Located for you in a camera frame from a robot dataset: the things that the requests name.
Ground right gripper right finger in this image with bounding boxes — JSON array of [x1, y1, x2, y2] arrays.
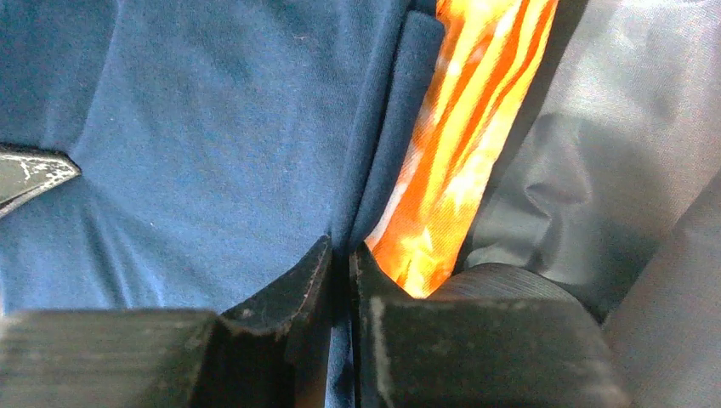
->
[[349, 246, 631, 407]]

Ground navy blue garment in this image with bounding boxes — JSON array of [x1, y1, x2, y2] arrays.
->
[[1, 1, 445, 407]]

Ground orange garment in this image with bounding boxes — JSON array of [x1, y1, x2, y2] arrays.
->
[[366, 0, 558, 298]]

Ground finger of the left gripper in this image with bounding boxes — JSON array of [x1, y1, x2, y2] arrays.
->
[[1, 143, 82, 218]]

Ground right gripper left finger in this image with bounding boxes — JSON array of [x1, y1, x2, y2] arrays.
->
[[1, 236, 332, 407]]

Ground space astronaut hardshell suitcase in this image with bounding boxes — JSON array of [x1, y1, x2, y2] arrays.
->
[[457, 1, 720, 407]]

